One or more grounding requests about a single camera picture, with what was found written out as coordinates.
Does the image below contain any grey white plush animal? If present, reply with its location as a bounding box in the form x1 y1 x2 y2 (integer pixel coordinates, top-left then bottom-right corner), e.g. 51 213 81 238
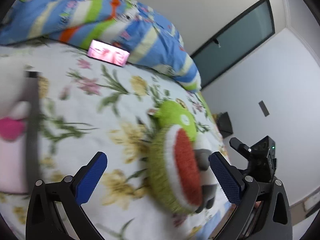
193 134 218 213

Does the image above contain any green watermelon plush cushion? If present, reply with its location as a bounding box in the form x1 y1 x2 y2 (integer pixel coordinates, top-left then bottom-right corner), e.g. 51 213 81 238
147 125 202 214

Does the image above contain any bright green frog plush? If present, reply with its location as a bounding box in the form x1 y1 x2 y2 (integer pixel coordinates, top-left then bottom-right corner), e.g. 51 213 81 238
147 100 197 141

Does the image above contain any white pink plush toy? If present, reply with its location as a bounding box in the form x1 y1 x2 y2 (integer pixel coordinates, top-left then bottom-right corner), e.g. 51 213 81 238
1 57 30 141

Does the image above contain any dark green door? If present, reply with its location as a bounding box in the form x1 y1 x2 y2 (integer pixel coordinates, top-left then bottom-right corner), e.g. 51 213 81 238
191 0 275 88

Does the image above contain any white floral blanket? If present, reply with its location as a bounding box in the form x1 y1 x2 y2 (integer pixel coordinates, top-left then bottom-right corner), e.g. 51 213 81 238
1 42 229 239

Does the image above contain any black cardboard box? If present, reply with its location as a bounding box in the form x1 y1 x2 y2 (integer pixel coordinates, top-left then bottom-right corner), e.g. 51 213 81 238
0 70 43 196

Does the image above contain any smartphone with lit screen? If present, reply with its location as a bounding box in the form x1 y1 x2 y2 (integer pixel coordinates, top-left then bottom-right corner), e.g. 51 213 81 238
87 40 130 67

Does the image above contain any blue cartoon striped quilt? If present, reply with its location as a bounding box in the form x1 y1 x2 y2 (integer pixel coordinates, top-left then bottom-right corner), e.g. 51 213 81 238
1 0 201 92

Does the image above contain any black object by wall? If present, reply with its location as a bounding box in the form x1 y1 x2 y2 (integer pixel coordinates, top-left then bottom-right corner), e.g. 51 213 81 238
216 112 233 139

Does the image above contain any grey wall switch plate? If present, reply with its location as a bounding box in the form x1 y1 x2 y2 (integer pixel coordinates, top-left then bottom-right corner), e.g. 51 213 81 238
259 100 270 117

